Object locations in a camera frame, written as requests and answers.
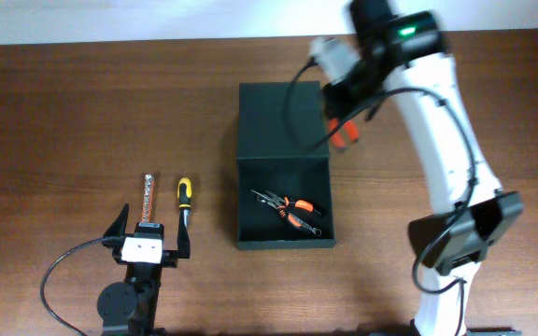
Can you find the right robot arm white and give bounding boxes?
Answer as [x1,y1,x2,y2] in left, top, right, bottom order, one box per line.
[310,0,524,335]

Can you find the black open box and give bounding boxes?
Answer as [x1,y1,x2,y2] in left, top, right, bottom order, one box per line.
[236,82,336,250]

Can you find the red side cutters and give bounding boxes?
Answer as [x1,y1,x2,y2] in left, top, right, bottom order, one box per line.
[329,120,360,151]

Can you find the orange black pliers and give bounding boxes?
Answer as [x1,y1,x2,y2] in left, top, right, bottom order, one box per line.
[249,189,322,231]

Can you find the silver wrench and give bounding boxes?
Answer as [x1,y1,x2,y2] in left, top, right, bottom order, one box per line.
[251,189,323,236]

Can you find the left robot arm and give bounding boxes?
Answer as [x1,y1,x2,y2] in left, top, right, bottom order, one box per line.
[97,204,191,336]

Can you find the yellow black screwdriver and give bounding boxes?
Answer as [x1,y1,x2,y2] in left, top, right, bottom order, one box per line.
[177,177,192,228]

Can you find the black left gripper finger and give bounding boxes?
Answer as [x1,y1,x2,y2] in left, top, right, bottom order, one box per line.
[103,203,130,239]
[177,222,191,259]

